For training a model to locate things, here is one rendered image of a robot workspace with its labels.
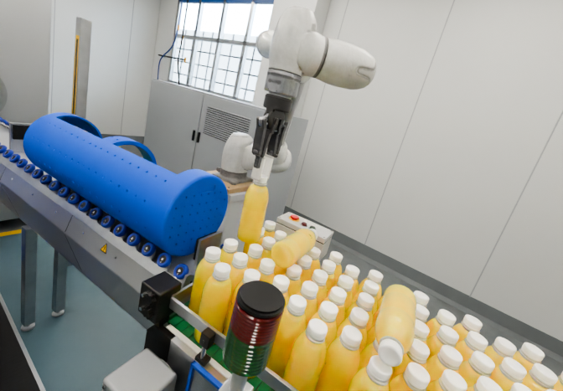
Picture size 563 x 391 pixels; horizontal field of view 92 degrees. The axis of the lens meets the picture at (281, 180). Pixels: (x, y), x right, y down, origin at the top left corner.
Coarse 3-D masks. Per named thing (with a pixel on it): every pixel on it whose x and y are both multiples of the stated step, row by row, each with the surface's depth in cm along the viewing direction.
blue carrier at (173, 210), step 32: (32, 128) 111; (64, 128) 106; (96, 128) 129; (32, 160) 113; (64, 160) 98; (96, 160) 92; (128, 160) 89; (96, 192) 90; (128, 192) 83; (160, 192) 79; (192, 192) 81; (224, 192) 95; (128, 224) 87; (160, 224) 76; (192, 224) 87
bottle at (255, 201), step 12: (252, 192) 76; (264, 192) 77; (252, 204) 76; (264, 204) 78; (240, 216) 80; (252, 216) 77; (264, 216) 80; (240, 228) 80; (252, 228) 78; (252, 240) 80
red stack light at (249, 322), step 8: (232, 312) 35; (240, 312) 33; (232, 320) 34; (240, 320) 33; (248, 320) 32; (256, 320) 32; (264, 320) 32; (272, 320) 32; (280, 320) 34; (232, 328) 34; (240, 328) 33; (248, 328) 32; (256, 328) 32; (264, 328) 32; (272, 328) 33; (240, 336) 33; (248, 336) 32; (256, 336) 32; (264, 336) 33; (272, 336) 34; (248, 344) 33; (256, 344) 33; (264, 344) 33
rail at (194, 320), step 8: (176, 304) 67; (176, 312) 67; (184, 312) 65; (192, 312) 65; (192, 320) 64; (200, 320) 63; (200, 328) 63; (216, 336) 61; (224, 336) 61; (216, 344) 61; (224, 344) 60; (264, 376) 56; (272, 376) 55; (272, 384) 55; (280, 384) 54; (288, 384) 54
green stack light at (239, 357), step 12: (228, 336) 35; (228, 348) 35; (240, 348) 33; (252, 348) 33; (264, 348) 33; (228, 360) 34; (240, 360) 34; (252, 360) 33; (264, 360) 34; (240, 372) 34; (252, 372) 34
